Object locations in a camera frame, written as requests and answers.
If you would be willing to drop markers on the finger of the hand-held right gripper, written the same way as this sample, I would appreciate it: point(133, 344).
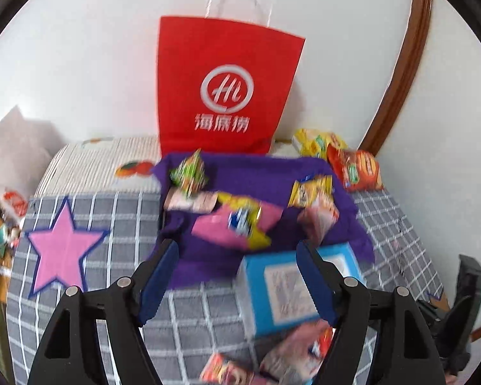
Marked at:
point(472, 288)

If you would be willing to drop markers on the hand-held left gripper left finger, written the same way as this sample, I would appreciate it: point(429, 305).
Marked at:
point(160, 276)

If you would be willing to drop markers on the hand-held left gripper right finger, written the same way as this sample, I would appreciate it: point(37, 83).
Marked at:
point(313, 278)

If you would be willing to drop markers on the pink triangular snack packet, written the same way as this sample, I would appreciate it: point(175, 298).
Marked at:
point(318, 218)

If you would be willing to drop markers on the pale pink snack packet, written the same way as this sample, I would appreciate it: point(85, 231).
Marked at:
point(188, 201)

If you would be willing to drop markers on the pink and yellow snack packet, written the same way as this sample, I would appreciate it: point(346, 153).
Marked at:
point(232, 224)

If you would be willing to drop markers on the green snack packet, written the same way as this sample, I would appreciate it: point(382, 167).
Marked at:
point(188, 174)

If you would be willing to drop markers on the purple cloth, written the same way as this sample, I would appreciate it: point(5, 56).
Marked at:
point(192, 260)

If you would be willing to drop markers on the blue box with white label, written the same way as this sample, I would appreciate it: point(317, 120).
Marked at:
point(264, 288)

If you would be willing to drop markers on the small red snack packet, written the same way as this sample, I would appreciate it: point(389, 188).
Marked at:
point(322, 343)

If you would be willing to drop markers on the grey checked blanket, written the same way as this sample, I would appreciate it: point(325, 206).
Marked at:
point(200, 329)

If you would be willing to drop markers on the pink and white snack packet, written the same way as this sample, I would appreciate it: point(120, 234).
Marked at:
point(292, 349)

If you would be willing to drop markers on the pink felt star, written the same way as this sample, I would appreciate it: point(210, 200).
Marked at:
point(62, 244)

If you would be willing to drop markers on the long pink snack packet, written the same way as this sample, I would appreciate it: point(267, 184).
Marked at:
point(220, 371)

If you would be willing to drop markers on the red chips bag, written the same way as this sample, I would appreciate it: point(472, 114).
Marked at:
point(358, 168)

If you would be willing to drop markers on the striped sheet with fruit print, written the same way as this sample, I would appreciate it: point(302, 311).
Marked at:
point(96, 160)

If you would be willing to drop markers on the yellow chips bag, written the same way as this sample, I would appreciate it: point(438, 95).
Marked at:
point(314, 141)

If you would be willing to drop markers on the white plastic shopping bag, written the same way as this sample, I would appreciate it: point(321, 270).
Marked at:
point(20, 156)

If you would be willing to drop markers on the red paper bag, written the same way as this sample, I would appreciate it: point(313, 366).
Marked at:
point(224, 88)

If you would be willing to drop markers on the brown wooden door frame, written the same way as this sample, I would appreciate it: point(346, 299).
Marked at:
point(405, 68)

